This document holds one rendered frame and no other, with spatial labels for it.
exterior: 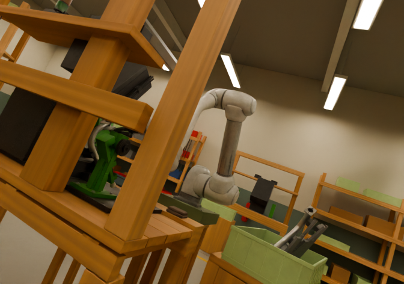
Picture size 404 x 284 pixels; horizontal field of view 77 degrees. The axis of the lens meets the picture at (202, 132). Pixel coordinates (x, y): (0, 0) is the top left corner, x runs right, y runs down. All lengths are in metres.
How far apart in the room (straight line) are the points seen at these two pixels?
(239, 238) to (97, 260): 0.75
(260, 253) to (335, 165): 5.60
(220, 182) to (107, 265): 1.00
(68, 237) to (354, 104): 6.96
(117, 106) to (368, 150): 6.57
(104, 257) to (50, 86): 0.64
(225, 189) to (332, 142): 5.44
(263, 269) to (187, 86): 0.92
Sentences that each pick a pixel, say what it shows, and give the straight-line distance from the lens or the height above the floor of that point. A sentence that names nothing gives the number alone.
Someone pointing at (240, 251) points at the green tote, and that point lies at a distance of 1.40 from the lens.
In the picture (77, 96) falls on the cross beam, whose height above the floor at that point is 1.22.
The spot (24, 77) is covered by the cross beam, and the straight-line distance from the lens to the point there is 1.25.
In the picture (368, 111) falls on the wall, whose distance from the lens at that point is 7.34.
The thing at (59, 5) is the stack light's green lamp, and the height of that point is 1.62.
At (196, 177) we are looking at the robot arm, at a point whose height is 1.11.
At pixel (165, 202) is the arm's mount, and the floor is 0.89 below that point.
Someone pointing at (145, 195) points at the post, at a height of 1.02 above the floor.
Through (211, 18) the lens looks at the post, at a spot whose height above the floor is 1.63.
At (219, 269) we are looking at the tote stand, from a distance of 1.44.
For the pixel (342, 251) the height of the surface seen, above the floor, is 0.82.
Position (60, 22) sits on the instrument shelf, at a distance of 1.30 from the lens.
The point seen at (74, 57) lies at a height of 1.41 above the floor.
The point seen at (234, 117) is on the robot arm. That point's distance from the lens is 1.56.
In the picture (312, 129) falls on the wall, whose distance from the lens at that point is 6.99.
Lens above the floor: 1.13
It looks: 9 degrees up
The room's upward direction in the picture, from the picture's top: 22 degrees clockwise
